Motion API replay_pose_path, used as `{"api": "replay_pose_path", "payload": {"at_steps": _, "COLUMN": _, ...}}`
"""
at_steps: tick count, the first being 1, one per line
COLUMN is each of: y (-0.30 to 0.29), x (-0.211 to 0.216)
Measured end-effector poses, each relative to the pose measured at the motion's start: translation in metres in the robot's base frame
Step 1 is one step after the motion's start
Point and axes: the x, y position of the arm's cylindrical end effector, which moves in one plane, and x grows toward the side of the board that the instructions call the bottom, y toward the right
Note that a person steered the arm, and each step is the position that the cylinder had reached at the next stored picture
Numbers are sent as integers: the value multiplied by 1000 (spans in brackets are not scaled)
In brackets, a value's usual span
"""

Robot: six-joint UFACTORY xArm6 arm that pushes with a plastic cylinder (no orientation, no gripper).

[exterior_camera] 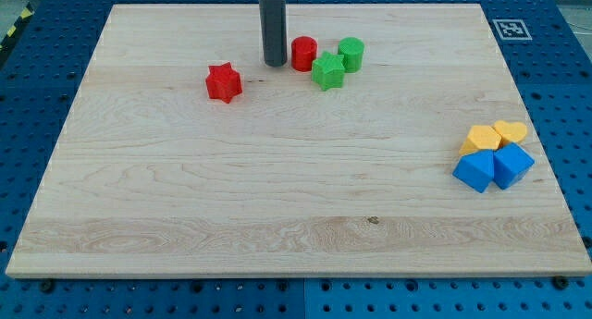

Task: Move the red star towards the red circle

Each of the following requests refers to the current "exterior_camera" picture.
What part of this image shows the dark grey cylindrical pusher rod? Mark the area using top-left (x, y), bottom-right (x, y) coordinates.
top-left (258, 0), bottom-right (287, 67)

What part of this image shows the green star block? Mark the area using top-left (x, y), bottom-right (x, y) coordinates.
top-left (311, 51), bottom-right (345, 92)

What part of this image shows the red star block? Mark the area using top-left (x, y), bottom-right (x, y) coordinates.
top-left (205, 62), bottom-right (242, 104)

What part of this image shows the red cylinder block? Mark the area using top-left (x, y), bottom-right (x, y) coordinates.
top-left (291, 36), bottom-right (318, 72)

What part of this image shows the green cylinder block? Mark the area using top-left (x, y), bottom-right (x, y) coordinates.
top-left (338, 37), bottom-right (364, 73)

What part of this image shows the light wooden board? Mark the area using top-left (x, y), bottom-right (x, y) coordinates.
top-left (6, 4), bottom-right (591, 279)

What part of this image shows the white fiducial marker tag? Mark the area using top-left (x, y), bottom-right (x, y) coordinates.
top-left (493, 18), bottom-right (532, 41)

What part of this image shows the yellow black hazard tape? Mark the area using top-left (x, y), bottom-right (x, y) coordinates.
top-left (1, 3), bottom-right (35, 53)

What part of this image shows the yellow pentagon block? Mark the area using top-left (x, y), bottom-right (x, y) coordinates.
top-left (459, 125), bottom-right (501, 155)

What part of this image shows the blue pentagon block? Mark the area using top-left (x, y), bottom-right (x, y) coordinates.
top-left (452, 150), bottom-right (494, 193)

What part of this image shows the yellow heart block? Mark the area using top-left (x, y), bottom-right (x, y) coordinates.
top-left (493, 120), bottom-right (528, 147)

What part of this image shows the blue cube block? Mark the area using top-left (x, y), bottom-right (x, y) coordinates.
top-left (493, 143), bottom-right (535, 190)

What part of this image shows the black bolt left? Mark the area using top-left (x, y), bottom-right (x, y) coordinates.
top-left (39, 279), bottom-right (56, 294)

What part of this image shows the black bolt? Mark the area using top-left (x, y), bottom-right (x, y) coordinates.
top-left (551, 276), bottom-right (570, 290)
top-left (39, 279), bottom-right (56, 294)

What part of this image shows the black bolt right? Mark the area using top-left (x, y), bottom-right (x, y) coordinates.
top-left (551, 276), bottom-right (570, 290)

